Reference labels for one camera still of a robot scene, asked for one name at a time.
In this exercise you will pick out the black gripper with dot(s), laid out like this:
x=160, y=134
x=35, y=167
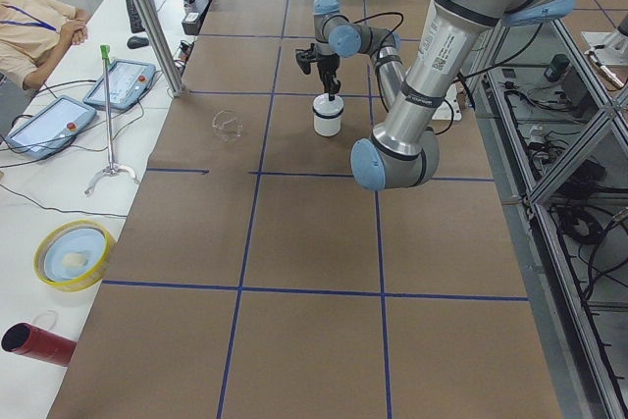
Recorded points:
x=327, y=67

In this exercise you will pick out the white mug lid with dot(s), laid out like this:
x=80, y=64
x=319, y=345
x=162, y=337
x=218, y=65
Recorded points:
x=326, y=107

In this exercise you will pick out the clear plastic funnel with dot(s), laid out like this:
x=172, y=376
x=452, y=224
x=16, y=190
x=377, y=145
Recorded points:
x=227, y=125

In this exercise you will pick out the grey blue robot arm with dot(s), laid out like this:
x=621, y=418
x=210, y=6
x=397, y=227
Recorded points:
x=402, y=151

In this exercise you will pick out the white enamel mug blue rim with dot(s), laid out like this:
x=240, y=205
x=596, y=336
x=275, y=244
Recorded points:
x=326, y=128

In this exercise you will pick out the black computer mouse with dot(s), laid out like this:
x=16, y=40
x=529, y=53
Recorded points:
x=136, y=42

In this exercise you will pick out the teach pendant tablet far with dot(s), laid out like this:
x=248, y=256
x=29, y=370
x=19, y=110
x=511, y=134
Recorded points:
x=128, y=81

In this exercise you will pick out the teach pendant tablet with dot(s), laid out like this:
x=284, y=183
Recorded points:
x=51, y=129
x=128, y=81

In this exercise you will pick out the black keyboard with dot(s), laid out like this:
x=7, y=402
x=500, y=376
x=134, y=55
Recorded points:
x=135, y=21

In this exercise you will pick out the metal stand green top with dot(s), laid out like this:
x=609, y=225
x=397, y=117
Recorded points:
x=112, y=168

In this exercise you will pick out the teach pendant tablet near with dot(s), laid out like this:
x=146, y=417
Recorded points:
x=51, y=129

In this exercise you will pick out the person in beige shirt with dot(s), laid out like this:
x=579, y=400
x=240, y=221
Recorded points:
x=35, y=37

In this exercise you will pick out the yellow tape roll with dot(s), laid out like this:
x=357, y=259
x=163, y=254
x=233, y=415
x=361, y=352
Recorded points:
x=74, y=256

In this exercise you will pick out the red cardboard tube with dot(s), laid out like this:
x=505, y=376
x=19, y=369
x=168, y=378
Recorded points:
x=33, y=342

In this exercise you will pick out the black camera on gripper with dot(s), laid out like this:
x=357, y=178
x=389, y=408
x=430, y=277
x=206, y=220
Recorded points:
x=305, y=58

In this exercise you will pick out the aluminium frame rack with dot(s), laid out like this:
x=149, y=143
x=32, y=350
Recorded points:
x=554, y=118

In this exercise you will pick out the aluminium frame post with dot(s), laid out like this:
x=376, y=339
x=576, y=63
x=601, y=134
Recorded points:
x=160, y=45

